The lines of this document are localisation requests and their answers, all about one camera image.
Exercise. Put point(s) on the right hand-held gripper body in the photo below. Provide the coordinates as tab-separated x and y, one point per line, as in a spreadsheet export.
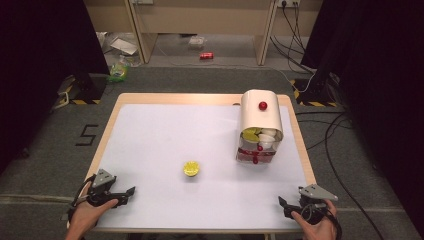
311	203

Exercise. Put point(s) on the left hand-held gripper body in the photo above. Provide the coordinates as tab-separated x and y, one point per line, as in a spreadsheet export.
100	191

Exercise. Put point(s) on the white cup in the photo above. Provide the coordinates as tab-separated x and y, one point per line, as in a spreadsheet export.
268	132
266	139

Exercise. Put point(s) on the yellow lemon piece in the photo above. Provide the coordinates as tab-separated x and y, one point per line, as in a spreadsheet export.
191	168

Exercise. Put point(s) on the yellow cup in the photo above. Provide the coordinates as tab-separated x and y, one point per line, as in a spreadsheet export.
250	134

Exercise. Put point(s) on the white box with red knob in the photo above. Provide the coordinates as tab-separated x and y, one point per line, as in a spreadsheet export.
260	113

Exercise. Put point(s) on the person's left hand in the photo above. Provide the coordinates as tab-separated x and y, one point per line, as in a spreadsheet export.
87	215

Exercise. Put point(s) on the person's right hand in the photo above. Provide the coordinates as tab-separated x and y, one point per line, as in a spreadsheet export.
320	230

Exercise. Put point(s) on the white table sheet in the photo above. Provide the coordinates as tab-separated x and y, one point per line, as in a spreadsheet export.
160	143

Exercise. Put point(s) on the black stand base striped edge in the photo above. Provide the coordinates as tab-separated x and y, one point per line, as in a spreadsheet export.
88	91
311	96

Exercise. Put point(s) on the wooden table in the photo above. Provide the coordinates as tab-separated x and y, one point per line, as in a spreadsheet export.
186	99

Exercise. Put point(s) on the black curtain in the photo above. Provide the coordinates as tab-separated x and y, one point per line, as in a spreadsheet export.
36	66
380	83

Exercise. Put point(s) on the clear plastic bag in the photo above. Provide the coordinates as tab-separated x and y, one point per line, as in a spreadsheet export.
123	45

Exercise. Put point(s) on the red can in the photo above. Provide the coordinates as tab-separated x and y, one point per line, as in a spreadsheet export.
206	55

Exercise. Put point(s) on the small clear plastic packet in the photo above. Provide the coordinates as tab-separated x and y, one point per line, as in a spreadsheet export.
197	42

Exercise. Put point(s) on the beige wooden desk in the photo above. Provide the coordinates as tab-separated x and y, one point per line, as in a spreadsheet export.
206	16

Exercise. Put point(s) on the white wall socket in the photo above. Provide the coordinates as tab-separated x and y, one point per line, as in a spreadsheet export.
288	3

